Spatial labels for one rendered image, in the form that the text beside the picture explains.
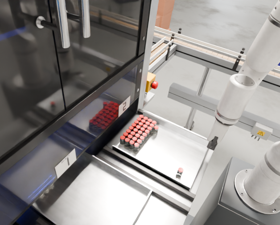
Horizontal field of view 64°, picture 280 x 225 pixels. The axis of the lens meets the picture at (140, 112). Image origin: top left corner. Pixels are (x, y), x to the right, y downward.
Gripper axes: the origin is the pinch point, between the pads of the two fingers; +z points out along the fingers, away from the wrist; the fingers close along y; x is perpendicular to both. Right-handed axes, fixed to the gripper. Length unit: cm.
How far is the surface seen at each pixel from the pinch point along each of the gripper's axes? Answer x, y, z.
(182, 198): -1.9, 23.3, 8.1
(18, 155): -38, 53, -24
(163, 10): -137, -264, 44
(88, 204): -28, 43, 8
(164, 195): -7.7, 27.1, 6.1
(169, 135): -18.4, -1.8, 7.9
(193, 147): -6.4, -1.9, 7.9
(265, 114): 45, -180, 96
